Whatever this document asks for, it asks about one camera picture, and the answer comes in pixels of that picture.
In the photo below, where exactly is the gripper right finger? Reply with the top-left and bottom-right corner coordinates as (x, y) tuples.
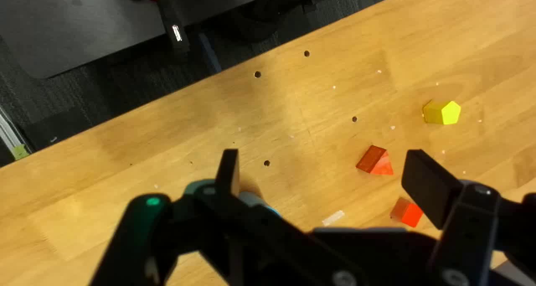
(401, 149), (536, 286)

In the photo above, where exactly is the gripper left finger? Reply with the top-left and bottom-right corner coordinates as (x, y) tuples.
(89, 149), (361, 286)

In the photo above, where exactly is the orange cube block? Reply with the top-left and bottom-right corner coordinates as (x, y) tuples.
(390, 197), (424, 228)

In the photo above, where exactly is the orange triangular prism block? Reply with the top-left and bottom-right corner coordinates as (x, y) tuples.
(356, 145), (394, 176)

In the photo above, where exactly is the yellow pentagon block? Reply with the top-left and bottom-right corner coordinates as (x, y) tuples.
(422, 100), (462, 126)

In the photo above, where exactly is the small white tape scrap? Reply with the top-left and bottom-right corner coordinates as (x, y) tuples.
(322, 210), (345, 227)

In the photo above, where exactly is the black and orange clamp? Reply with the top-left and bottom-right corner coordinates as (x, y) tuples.
(144, 0), (191, 53)

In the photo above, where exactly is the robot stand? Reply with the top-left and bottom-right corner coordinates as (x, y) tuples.
(0, 0), (302, 80)

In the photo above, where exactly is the aluminium frame rail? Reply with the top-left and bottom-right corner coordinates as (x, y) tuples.
(0, 106), (32, 161)

